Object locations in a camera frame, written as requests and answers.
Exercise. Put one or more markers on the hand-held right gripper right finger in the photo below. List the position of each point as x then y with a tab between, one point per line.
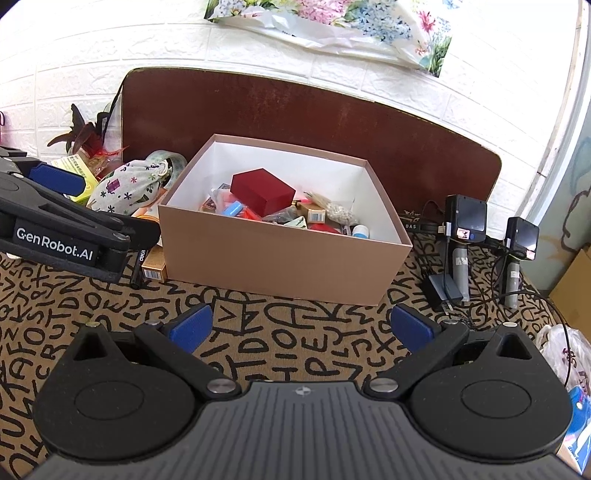
413	325

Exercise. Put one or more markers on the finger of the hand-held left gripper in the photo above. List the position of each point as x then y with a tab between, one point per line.
55	177
136	233

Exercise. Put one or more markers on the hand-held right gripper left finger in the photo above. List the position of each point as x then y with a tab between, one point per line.
191	323

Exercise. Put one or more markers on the pink cardboard box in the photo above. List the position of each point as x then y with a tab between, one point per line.
277	267

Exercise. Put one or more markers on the dark red box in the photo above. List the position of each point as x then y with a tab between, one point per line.
263	191

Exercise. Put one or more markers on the black marker pen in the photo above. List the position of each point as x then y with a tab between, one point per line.
137	270

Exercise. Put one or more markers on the printed white cloth pouch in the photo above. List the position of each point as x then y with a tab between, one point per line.
124	189

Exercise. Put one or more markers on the black power adapter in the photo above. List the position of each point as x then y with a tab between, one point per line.
444	290

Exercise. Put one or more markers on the dark red artificial plant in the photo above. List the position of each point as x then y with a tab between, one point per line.
81	131

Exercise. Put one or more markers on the red clear packet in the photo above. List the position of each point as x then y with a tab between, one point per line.
108	157

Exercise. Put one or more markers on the letter print mat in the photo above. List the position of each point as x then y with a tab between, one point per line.
286	332

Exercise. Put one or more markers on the white plastic bag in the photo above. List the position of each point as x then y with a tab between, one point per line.
561	350

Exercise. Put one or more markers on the plain cardboard box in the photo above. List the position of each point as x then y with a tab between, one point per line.
575	286

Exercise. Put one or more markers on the blue packet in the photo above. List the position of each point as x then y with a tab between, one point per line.
579	424

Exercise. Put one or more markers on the brown headboard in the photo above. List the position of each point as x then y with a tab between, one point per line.
300	115

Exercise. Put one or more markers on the floral plastic sheet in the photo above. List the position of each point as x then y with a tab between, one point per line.
346	23

